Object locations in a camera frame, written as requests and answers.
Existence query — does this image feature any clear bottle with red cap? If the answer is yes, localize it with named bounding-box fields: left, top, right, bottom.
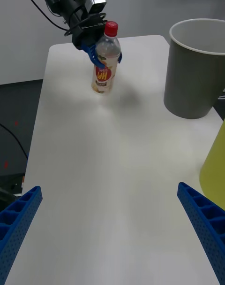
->
left=91, top=21, right=122, bottom=96

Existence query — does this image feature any black floor cable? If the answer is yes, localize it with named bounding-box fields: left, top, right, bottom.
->
left=0, top=123, right=29, bottom=160

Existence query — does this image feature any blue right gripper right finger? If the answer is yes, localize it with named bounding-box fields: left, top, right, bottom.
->
left=177, top=182, right=225, bottom=285

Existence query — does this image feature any grey plastic bin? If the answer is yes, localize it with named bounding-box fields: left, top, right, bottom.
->
left=163, top=18, right=225, bottom=120

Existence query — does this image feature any yellow-green plastic bin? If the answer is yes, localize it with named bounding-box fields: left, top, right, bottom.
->
left=199, top=118, right=225, bottom=209

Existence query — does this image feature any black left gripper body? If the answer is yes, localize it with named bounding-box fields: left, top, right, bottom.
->
left=70, top=8, right=107, bottom=50

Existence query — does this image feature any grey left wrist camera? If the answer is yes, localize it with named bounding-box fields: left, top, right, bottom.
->
left=84, top=0, right=107, bottom=15

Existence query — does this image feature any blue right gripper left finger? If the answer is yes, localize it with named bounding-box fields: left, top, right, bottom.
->
left=0, top=185, right=43, bottom=285

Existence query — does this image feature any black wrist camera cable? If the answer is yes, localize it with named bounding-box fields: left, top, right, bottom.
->
left=23, top=0, right=107, bottom=37

